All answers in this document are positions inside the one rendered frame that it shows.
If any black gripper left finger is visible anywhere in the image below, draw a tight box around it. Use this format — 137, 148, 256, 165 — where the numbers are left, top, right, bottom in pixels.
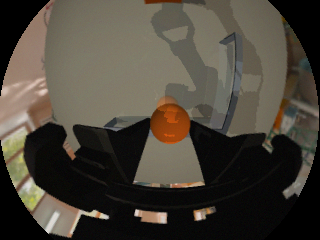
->
72, 119, 149, 184

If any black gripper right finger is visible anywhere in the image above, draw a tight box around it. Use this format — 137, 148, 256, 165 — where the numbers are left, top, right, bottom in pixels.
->
189, 120, 267, 185

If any clear low corner wall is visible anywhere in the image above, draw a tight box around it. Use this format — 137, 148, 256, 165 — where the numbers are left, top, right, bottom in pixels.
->
105, 35, 236, 129

